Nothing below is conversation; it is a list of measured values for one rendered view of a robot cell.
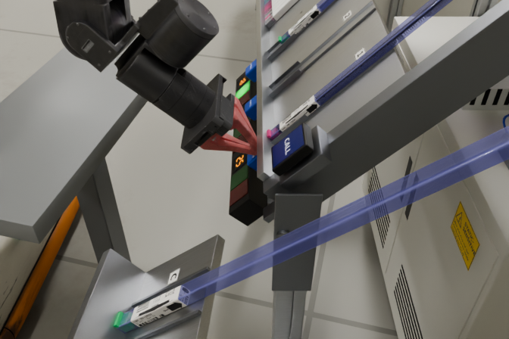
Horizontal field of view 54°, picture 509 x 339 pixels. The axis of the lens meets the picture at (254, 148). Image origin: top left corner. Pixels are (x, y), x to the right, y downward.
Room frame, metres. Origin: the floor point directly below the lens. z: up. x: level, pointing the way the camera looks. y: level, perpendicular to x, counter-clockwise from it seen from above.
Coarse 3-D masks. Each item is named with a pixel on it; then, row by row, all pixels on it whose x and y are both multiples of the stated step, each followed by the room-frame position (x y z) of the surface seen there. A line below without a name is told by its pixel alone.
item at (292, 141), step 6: (300, 126) 0.42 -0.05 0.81; (294, 132) 0.42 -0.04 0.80; (300, 132) 0.42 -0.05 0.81; (288, 138) 0.42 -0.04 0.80; (294, 138) 0.41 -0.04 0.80; (300, 138) 0.41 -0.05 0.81; (276, 144) 0.43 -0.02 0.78; (282, 144) 0.42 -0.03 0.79; (288, 144) 0.41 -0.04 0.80; (294, 144) 0.40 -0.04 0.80; (300, 144) 0.40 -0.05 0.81; (276, 150) 0.42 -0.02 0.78; (282, 150) 0.41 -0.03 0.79; (288, 150) 0.40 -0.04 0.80; (294, 150) 0.40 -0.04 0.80; (276, 156) 0.41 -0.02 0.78; (282, 156) 0.40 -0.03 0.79; (288, 156) 0.39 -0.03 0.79; (276, 162) 0.40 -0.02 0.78
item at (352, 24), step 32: (352, 0) 0.69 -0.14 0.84; (320, 32) 0.68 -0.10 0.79; (352, 32) 0.61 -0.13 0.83; (384, 32) 0.55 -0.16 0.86; (288, 64) 0.67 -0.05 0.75; (320, 64) 0.60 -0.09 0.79; (384, 64) 0.49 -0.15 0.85; (288, 96) 0.59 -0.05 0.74; (352, 96) 0.48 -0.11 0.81; (288, 128) 0.50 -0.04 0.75
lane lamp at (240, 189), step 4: (240, 184) 0.50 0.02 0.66; (244, 184) 0.49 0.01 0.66; (236, 188) 0.49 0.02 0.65; (240, 188) 0.49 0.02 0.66; (244, 188) 0.48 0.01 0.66; (232, 192) 0.49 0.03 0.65; (236, 192) 0.48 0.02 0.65; (240, 192) 0.48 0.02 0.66; (244, 192) 0.47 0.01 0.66; (232, 196) 0.48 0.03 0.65; (236, 196) 0.48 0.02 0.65; (240, 196) 0.47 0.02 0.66; (232, 200) 0.48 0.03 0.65; (236, 200) 0.47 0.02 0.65; (232, 204) 0.47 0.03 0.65
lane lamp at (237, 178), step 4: (244, 168) 0.52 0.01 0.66; (240, 172) 0.52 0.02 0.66; (244, 172) 0.51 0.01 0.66; (232, 176) 0.53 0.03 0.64; (236, 176) 0.52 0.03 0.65; (240, 176) 0.51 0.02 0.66; (244, 176) 0.50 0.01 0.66; (232, 180) 0.52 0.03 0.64; (236, 180) 0.51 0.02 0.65; (240, 180) 0.50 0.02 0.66; (244, 180) 0.50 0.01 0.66; (232, 184) 0.51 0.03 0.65; (236, 184) 0.50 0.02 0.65; (232, 188) 0.50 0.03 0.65
